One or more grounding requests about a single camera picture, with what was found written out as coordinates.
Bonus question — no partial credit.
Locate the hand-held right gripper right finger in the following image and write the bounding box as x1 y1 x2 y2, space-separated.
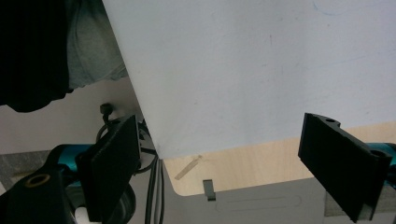
297 112 393 224

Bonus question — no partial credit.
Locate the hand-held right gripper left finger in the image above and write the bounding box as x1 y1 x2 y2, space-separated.
75 114 141 223

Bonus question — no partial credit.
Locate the black plug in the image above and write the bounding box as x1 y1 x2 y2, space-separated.
99 103 114 123

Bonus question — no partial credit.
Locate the clear tape strip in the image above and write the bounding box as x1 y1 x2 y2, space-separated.
174 155 204 181

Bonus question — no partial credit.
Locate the grey cloth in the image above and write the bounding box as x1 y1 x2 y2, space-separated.
64 0 129 91

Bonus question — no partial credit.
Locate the white sheet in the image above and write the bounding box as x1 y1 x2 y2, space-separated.
102 0 396 161

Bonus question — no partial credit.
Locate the dark cloth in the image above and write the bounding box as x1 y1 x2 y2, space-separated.
0 0 75 114

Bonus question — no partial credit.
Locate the black cable bundle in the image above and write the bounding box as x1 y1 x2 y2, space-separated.
144 155 166 224

